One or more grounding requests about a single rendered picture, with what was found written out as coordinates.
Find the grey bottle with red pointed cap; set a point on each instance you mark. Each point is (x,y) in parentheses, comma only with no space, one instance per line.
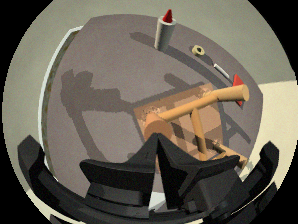
(164,32)

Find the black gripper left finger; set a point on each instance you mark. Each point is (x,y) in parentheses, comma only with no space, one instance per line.
(136,174)

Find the white cylindrical rod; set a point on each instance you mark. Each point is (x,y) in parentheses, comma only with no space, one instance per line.
(221,70)

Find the tan wooden stool leg frame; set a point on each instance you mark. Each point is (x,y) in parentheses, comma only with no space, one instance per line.
(156,124)

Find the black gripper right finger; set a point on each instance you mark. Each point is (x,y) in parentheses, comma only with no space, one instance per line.
(180,171)

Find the tan wooden stool seat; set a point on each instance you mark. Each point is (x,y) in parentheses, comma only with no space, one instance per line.
(182,129)

